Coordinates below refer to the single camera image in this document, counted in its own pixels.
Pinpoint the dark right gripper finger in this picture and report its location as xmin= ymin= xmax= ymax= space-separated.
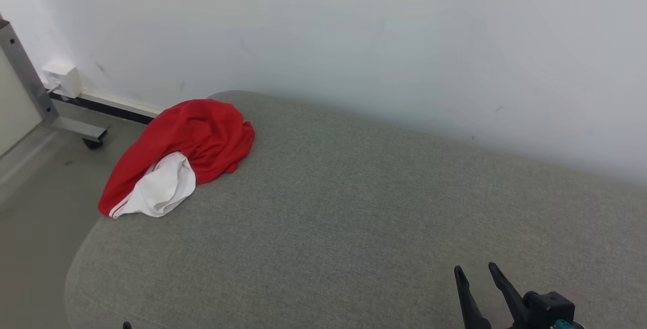
xmin=454 ymin=266 xmax=491 ymax=329
xmin=488 ymin=262 xmax=531 ymax=327

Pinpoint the red shirt with white sleeves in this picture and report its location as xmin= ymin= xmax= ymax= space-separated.
xmin=98 ymin=99 xmax=256 ymax=218

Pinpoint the beige partition panel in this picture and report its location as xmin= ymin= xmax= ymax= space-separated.
xmin=0 ymin=49 xmax=43 ymax=158

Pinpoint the white wall baseboard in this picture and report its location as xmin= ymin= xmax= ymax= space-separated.
xmin=78 ymin=90 xmax=165 ymax=117

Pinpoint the white wall junction box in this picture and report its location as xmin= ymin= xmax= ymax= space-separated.
xmin=41 ymin=62 xmax=83 ymax=99

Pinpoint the grey metal frame leg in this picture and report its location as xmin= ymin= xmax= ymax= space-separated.
xmin=0 ymin=16 xmax=108 ymax=143

